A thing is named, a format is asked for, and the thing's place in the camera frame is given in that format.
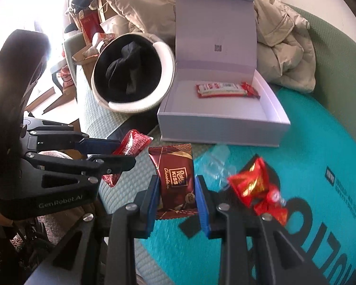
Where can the clear plastic holder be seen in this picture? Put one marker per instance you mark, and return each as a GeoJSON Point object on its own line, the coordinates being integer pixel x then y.
{"type": "Point", "coordinates": [216, 154]}

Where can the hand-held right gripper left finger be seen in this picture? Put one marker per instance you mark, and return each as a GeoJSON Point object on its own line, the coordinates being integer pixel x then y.
{"type": "Point", "coordinates": [154, 207]}

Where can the beige fluffy cloth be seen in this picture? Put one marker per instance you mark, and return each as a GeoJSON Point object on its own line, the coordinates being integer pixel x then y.
{"type": "Point", "coordinates": [55, 155]}

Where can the white cardboard box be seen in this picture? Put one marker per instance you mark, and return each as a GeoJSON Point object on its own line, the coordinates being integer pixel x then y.
{"type": "Point", "coordinates": [219, 118]}

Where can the dark red sauce sachet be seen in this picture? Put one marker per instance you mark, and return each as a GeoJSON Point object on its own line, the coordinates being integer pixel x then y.
{"type": "Point", "coordinates": [133, 142]}

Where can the teal bubble mailer bag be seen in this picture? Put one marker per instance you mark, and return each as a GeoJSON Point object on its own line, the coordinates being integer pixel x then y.
{"type": "Point", "coordinates": [308, 130]}

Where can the smartphone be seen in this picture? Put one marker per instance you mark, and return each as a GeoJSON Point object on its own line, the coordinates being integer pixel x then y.
{"type": "Point", "coordinates": [133, 124]}

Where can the beige round hat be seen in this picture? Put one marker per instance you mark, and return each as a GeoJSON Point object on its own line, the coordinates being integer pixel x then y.
{"type": "Point", "coordinates": [166, 65]}

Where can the dark red chocolate packet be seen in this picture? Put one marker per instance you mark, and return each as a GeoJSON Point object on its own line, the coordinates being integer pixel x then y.
{"type": "Point", "coordinates": [173, 172]}

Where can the red white snack bag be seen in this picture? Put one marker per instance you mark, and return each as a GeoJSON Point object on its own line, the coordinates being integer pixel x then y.
{"type": "Point", "coordinates": [102, 40]}

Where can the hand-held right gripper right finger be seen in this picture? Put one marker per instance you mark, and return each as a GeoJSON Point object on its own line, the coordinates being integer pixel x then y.
{"type": "Point", "coordinates": [203, 213]}

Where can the black cloth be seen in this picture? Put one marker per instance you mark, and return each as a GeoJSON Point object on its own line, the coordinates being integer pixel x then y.
{"type": "Point", "coordinates": [127, 65]}

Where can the beige puffer jacket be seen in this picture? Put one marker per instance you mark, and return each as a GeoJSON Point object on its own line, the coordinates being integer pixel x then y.
{"type": "Point", "coordinates": [284, 35]}

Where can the red white long snack packet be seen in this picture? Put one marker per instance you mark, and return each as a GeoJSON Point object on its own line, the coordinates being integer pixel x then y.
{"type": "Point", "coordinates": [222, 90]}

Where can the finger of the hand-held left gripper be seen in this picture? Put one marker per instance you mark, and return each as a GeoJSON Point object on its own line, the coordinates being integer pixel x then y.
{"type": "Point", "coordinates": [115, 163]}
{"type": "Point", "coordinates": [98, 146]}

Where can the green sofa cover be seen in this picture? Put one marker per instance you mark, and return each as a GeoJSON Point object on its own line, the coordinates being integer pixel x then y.
{"type": "Point", "coordinates": [338, 65]}

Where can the red gift box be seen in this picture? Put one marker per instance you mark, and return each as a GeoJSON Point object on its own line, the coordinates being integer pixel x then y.
{"type": "Point", "coordinates": [90, 26]}

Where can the brown paper bag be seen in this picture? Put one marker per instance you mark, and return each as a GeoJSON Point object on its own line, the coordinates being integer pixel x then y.
{"type": "Point", "coordinates": [106, 12]}

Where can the small red gold candy packet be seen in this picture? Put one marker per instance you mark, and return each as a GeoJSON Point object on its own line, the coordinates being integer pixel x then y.
{"type": "Point", "coordinates": [249, 184]}

